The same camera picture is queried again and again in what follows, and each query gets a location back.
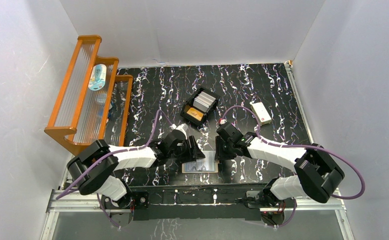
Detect tan blue card holder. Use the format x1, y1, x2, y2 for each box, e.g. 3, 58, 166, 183
181, 150, 219, 174

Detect black plastic card bin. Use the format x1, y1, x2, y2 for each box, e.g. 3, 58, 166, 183
180, 85, 221, 127

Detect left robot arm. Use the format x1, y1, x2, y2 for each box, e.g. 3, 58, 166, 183
66, 128, 206, 208

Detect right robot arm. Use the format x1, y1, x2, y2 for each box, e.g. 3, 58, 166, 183
215, 122, 345, 207

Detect stack of white cards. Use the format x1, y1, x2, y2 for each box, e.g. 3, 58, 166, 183
192, 91, 216, 113

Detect white cardboard box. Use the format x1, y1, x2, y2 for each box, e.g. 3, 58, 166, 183
250, 102, 272, 126

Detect blue items on rack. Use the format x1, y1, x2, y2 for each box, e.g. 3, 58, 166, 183
96, 93, 115, 122

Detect orange wooden tiered rack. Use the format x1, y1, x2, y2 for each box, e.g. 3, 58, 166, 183
44, 35, 134, 155

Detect blue white blister pack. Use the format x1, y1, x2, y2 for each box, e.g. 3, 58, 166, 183
88, 64, 107, 91

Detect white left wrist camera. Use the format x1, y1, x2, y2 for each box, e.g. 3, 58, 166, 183
170, 123, 189, 138

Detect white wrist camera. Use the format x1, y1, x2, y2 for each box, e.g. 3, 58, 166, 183
170, 123, 189, 138
218, 118, 228, 126

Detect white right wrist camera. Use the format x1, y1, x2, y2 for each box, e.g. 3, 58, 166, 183
218, 118, 228, 126

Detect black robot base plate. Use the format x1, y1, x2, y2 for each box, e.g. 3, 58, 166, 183
101, 183, 294, 224

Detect aluminium frame rail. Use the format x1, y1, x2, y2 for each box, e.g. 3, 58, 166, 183
40, 190, 355, 240

